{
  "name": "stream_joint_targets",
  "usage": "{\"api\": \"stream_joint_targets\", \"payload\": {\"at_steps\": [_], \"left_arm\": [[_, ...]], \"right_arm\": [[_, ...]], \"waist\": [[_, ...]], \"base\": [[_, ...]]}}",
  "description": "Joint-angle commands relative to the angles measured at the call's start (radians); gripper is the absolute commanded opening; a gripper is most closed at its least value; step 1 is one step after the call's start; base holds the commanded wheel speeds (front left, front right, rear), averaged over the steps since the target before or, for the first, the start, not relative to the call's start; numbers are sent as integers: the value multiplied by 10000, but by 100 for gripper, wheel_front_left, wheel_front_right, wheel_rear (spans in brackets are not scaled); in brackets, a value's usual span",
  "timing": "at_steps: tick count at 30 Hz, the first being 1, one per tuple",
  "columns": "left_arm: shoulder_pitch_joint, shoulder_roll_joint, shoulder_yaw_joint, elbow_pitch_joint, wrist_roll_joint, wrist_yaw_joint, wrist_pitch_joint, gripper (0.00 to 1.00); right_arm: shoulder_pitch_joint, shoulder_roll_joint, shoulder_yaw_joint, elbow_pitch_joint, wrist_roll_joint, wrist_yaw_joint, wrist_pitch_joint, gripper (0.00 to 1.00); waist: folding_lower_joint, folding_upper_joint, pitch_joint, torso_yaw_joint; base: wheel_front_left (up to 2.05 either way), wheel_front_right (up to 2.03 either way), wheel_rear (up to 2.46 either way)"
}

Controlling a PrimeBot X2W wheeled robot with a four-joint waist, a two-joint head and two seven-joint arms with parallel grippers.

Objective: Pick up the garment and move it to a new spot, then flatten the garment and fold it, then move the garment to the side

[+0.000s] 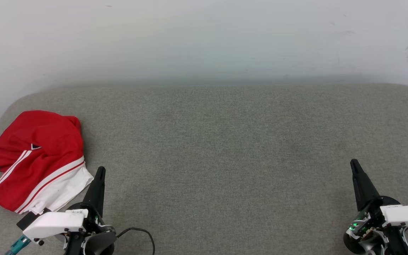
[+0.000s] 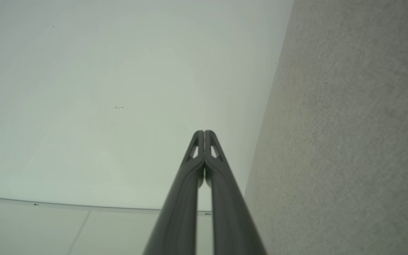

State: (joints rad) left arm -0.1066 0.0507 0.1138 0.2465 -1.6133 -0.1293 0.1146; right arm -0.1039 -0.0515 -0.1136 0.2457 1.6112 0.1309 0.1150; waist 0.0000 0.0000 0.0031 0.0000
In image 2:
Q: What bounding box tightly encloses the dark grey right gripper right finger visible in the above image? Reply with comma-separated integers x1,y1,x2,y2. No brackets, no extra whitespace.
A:
204,130,267,255

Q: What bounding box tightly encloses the grey fabric sofa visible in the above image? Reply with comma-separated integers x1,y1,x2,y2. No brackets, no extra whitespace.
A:
244,0,408,255

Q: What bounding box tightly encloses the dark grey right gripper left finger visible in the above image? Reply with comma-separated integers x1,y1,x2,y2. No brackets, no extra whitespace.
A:
143,130,205,255

